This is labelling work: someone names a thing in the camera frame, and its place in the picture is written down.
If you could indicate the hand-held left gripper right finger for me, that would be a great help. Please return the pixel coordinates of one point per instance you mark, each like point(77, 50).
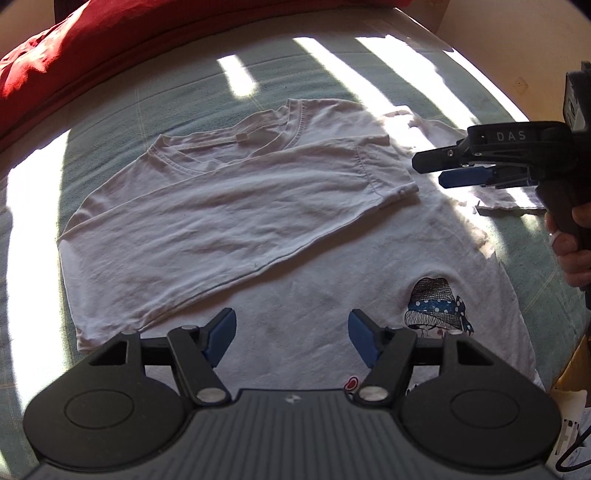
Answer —
point(362, 339)

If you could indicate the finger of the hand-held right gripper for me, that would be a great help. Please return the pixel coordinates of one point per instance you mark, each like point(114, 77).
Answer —
point(466, 176)
point(438, 159)

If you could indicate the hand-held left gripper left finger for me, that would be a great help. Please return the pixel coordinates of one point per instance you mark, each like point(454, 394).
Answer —
point(221, 334)

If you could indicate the white printed t-shirt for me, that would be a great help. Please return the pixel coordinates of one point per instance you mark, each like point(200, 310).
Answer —
point(207, 207)

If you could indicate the person's right hand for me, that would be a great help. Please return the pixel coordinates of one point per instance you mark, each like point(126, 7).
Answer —
point(575, 258)

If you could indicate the cardboard box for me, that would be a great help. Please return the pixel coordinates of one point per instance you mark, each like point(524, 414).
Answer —
point(577, 369)

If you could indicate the white paper bag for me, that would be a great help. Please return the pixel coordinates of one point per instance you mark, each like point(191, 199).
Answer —
point(577, 438)

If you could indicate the red duvet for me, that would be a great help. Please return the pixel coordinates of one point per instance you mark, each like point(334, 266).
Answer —
point(69, 41)

